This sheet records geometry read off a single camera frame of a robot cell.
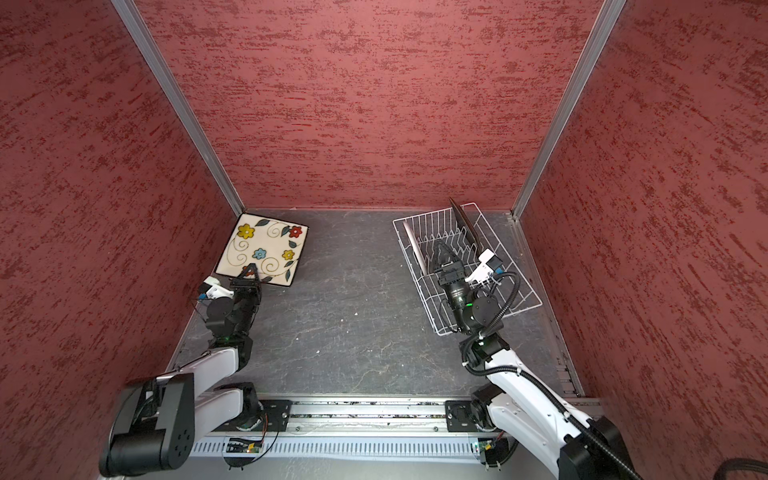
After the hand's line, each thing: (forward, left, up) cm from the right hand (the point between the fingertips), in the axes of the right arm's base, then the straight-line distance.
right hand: (430, 249), depth 70 cm
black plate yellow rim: (+28, -19, -24) cm, 41 cm away
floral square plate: (+13, +44, -13) cm, 48 cm away
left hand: (+6, +47, -13) cm, 50 cm away
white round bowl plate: (+10, +1, -15) cm, 18 cm away
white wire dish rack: (+31, -11, -26) cm, 42 cm away
